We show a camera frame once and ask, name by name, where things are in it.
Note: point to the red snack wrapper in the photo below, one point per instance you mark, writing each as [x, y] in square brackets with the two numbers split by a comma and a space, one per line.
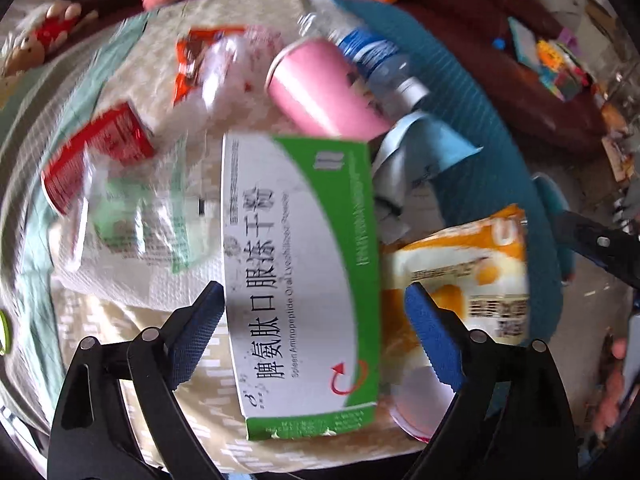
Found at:
[107, 145]

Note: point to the orange snack wrapper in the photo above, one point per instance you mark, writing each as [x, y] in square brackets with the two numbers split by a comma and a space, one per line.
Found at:
[187, 65]

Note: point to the grey paper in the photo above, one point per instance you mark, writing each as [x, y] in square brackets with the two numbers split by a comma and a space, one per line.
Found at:
[400, 190]

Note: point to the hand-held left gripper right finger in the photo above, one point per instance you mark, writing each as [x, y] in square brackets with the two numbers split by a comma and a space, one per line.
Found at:
[435, 340]

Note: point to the clear bottle with blue label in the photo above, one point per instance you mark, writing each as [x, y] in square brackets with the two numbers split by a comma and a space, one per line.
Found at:
[372, 55]

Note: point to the person's right hand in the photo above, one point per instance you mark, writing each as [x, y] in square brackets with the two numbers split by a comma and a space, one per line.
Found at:
[612, 390]

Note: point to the light blue paper piece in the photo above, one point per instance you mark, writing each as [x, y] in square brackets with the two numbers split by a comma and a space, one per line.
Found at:
[435, 145]

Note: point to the clear plastic bag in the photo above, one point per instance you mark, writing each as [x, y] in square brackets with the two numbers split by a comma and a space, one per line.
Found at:
[135, 210]

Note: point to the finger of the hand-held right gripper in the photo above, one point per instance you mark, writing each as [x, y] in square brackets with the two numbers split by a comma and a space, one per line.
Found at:
[595, 245]

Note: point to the patterned beige and teal blanket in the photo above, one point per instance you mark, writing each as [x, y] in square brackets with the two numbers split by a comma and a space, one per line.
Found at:
[150, 370]

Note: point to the lime green object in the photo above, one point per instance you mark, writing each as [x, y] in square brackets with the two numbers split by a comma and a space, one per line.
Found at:
[4, 332]

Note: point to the pink paper cup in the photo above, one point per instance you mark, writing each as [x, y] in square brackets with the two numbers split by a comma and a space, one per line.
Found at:
[415, 405]
[325, 90]

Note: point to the pile of colourful toys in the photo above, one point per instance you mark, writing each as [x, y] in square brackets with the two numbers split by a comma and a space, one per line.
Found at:
[555, 60]

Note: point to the green and white medicine box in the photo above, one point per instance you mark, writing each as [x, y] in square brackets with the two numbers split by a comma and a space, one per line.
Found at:
[305, 280]

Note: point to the yellow snack packet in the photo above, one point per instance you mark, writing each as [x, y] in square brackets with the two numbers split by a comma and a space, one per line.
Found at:
[465, 260]

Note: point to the white paper towel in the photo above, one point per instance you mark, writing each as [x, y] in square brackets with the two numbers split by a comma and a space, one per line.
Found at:
[150, 280]

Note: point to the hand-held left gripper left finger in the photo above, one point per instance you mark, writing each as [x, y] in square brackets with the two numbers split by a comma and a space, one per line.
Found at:
[200, 330]

